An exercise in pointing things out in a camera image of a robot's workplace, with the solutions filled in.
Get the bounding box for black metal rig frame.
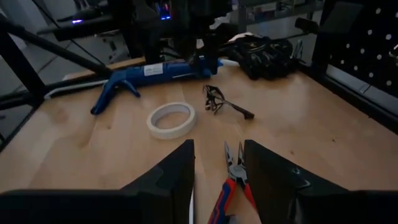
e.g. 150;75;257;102
0;14;113;150

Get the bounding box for blue caulking gun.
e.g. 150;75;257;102
43;58;224;116

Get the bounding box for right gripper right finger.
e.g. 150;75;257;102
244;139;398;224

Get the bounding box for black frame safety glasses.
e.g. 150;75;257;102
203;84;255;121

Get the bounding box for black work gloves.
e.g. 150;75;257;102
221;32;301;81

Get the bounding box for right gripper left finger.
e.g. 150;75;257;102
0;139;196;224

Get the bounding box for white masking tape roll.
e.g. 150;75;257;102
146;101;197;140

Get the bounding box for black pegboard bin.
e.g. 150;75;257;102
320;1;364;34

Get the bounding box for red-blue handled pliers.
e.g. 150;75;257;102
207;141;259;224

